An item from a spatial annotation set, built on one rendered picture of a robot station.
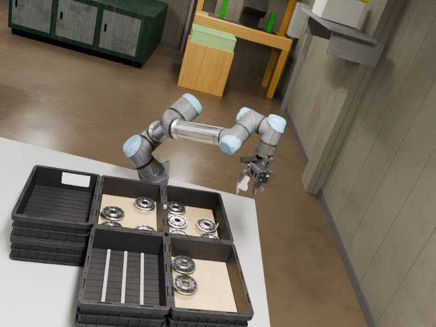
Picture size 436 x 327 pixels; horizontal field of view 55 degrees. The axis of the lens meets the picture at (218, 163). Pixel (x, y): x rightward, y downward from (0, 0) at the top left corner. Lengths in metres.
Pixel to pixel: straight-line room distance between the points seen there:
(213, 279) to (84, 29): 5.89
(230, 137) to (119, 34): 5.62
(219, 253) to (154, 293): 0.36
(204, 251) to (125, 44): 5.57
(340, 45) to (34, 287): 3.30
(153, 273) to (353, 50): 3.06
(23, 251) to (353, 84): 3.32
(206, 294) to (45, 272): 0.65
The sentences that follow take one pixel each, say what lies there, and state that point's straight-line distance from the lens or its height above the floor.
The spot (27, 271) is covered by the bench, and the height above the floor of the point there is 0.70.
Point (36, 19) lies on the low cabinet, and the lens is 7.46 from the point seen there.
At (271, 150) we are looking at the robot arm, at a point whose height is 1.38.
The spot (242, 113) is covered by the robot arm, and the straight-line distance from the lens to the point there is 1.68.
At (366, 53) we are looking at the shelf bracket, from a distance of 4.24.
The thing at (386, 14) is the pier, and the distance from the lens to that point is 4.24.
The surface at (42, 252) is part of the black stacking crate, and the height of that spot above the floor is 0.76.
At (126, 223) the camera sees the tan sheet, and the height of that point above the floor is 0.83.
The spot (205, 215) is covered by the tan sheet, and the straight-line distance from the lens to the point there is 2.14.
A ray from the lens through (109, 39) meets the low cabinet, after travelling 7.14.
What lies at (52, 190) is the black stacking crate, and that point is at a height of 0.83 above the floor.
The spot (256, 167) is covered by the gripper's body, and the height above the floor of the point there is 1.29.
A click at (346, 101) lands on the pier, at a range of 4.33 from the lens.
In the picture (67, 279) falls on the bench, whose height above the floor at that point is 0.70.
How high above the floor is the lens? 1.99
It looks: 26 degrees down
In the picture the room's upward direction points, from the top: 17 degrees clockwise
